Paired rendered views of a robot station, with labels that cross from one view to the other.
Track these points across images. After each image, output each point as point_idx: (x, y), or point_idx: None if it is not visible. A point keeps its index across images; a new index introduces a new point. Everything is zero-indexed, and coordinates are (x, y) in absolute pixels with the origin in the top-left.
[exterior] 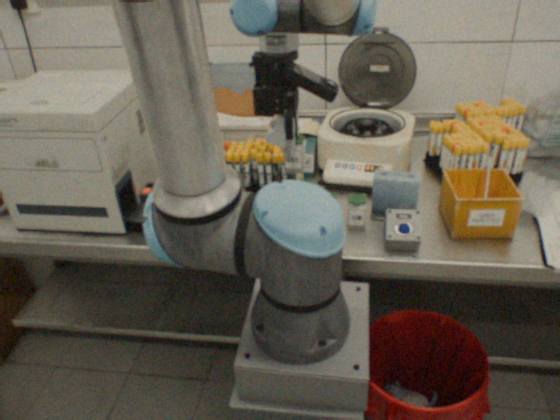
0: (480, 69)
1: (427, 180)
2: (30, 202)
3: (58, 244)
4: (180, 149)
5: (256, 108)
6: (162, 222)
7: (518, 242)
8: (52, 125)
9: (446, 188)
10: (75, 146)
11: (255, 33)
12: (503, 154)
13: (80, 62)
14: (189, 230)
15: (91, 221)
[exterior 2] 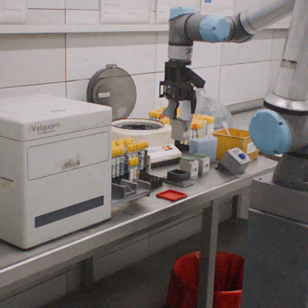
0: (144, 91)
1: (181, 152)
2: (47, 210)
3: (80, 241)
4: None
5: (175, 96)
6: (292, 119)
7: (261, 158)
8: (84, 124)
9: (223, 140)
10: (95, 141)
11: (223, 40)
12: (209, 126)
13: None
14: (305, 119)
15: (91, 214)
